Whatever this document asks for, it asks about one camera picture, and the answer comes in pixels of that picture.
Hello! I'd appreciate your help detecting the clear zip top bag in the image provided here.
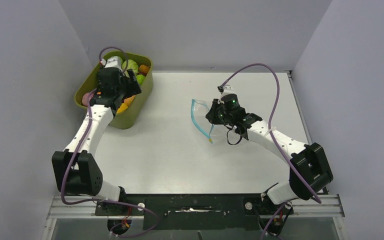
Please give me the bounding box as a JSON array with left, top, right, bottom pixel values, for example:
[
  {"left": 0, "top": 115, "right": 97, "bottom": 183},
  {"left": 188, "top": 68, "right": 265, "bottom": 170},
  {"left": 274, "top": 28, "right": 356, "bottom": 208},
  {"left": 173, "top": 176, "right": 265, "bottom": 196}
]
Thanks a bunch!
[{"left": 190, "top": 98, "right": 228, "bottom": 144}]

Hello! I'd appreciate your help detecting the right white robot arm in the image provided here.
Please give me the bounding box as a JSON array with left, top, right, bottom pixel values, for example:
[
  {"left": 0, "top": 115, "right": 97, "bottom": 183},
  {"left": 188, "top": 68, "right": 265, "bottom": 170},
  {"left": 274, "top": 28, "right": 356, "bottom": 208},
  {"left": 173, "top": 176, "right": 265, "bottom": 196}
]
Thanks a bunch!
[{"left": 205, "top": 93, "right": 334, "bottom": 214}]

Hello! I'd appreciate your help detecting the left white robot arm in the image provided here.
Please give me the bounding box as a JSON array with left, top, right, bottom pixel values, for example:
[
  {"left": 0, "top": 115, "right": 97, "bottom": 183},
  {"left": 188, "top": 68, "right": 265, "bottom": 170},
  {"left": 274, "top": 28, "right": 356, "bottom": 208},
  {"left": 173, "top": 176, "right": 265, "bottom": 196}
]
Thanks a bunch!
[{"left": 51, "top": 67, "right": 142, "bottom": 205}]

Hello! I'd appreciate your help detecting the lime green fruit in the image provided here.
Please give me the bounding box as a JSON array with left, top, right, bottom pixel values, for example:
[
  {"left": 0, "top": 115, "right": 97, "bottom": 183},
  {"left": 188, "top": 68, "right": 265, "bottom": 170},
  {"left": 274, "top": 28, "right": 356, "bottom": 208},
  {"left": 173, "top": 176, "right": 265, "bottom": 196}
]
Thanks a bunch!
[{"left": 136, "top": 74, "right": 146, "bottom": 86}]

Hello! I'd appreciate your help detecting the orange apricot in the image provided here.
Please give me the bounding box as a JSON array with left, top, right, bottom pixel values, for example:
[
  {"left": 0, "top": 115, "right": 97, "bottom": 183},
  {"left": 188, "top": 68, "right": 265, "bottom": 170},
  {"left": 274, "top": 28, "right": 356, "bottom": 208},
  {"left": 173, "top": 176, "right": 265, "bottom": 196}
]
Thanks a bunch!
[{"left": 123, "top": 95, "right": 136, "bottom": 107}]

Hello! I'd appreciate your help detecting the orange tangerine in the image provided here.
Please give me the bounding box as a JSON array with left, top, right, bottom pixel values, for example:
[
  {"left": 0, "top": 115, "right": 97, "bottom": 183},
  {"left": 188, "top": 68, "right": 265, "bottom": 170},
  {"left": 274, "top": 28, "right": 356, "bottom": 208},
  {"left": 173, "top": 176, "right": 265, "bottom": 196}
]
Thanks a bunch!
[{"left": 138, "top": 64, "right": 151, "bottom": 76}]

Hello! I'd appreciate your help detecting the yellow mango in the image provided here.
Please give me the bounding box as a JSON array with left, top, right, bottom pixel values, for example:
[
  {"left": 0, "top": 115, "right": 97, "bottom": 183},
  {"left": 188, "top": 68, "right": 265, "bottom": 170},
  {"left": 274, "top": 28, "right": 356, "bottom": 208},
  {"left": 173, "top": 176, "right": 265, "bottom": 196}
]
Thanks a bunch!
[{"left": 116, "top": 103, "right": 129, "bottom": 115}]

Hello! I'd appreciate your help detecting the green cabbage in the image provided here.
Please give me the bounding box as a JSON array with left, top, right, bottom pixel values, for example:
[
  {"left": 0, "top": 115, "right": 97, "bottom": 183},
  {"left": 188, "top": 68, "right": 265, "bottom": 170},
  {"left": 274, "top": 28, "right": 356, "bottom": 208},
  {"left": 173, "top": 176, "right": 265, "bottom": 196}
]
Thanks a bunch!
[{"left": 121, "top": 59, "right": 139, "bottom": 76}]

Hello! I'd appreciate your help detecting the olive green plastic bin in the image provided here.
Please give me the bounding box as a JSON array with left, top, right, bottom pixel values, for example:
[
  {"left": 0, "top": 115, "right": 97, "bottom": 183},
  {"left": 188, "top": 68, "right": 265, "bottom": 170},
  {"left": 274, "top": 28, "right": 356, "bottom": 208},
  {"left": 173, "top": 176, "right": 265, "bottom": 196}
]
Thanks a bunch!
[{"left": 74, "top": 52, "right": 154, "bottom": 130}]

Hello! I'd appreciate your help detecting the pink red onion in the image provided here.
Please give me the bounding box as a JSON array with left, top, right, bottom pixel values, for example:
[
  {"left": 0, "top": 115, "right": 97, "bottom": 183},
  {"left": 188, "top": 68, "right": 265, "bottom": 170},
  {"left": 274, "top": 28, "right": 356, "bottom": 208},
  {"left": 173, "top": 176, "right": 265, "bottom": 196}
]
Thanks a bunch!
[{"left": 81, "top": 92, "right": 94, "bottom": 107}]

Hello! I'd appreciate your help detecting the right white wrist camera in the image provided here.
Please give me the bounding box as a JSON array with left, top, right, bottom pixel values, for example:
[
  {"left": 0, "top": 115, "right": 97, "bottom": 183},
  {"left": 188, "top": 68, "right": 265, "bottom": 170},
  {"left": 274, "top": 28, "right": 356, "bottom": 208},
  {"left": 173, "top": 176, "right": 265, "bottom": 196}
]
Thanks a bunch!
[{"left": 217, "top": 84, "right": 236, "bottom": 98}]

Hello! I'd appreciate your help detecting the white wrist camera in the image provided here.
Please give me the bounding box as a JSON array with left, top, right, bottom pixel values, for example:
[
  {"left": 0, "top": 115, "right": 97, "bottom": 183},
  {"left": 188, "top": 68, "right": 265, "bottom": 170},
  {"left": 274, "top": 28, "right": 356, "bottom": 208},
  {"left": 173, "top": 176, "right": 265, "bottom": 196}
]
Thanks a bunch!
[
  {"left": 99, "top": 56, "right": 123, "bottom": 70},
  {"left": 217, "top": 84, "right": 236, "bottom": 98}
]

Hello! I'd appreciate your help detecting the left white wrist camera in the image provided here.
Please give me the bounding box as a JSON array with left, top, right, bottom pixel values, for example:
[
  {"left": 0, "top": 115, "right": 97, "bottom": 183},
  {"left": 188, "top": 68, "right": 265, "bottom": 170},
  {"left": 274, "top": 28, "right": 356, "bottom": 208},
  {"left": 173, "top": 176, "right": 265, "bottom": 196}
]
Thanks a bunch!
[{"left": 99, "top": 56, "right": 123, "bottom": 70}]

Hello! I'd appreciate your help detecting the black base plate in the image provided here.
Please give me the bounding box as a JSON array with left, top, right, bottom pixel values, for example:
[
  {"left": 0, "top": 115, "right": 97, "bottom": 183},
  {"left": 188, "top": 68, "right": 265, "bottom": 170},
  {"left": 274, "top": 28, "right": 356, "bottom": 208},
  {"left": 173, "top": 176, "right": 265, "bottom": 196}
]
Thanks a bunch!
[{"left": 95, "top": 193, "right": 294, "bottom": 236}]

